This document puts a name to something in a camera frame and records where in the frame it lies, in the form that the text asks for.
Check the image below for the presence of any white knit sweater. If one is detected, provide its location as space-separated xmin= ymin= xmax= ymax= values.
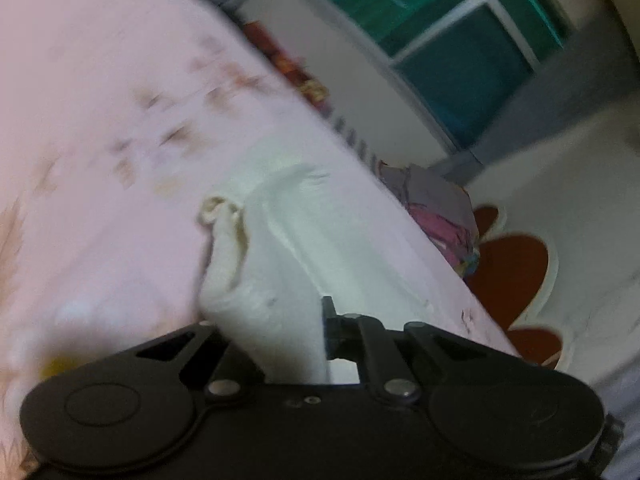
xmin=198 ymin=142 xmax=433 ymax=384

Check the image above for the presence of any stack of folded clothes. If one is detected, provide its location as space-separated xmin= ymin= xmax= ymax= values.
xmin=378 ymin=162 xmax=480 ymax=278

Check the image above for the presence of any red white scalloped headboard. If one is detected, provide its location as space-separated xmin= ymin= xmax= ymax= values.
xmin=464 ymin=205 xmax=563 ymax=370

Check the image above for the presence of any grey striped pillow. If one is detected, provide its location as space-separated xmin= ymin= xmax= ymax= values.
xmin=326 ymin=114 xmax=380 ymax=174

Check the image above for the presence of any pink floral bed sheet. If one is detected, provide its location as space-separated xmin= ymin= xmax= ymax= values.
xmin=1 ymin=0 xmax=512 ymax=479

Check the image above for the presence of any window with green screen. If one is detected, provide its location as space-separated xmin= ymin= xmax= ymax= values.
xmin=303 ymin=0 xmax=574 ymax=152

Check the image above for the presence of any right grey curtain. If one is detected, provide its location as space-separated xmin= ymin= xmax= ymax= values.
xmin=431 ymin=0 xmax=639 ymax=185

